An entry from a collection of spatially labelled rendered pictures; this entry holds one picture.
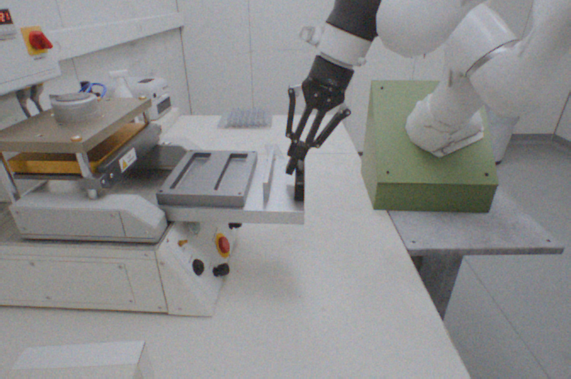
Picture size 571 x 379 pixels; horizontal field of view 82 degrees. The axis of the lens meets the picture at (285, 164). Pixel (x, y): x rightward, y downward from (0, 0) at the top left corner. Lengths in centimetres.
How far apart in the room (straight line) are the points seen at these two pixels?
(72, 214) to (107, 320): 24
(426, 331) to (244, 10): 276
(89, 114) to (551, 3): 86
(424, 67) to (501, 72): 219
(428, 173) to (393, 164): 10
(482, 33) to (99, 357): 87
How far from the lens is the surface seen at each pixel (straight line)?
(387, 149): 102
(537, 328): 200
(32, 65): 91
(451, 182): 105
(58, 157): 73
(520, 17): 371
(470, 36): 79
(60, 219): 70
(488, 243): 103
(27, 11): 92
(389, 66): 284
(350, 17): 58
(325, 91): 62
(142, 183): 84
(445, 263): 132
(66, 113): 75
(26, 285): 85
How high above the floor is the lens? 132
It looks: 27 degrees down
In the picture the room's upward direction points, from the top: straight up
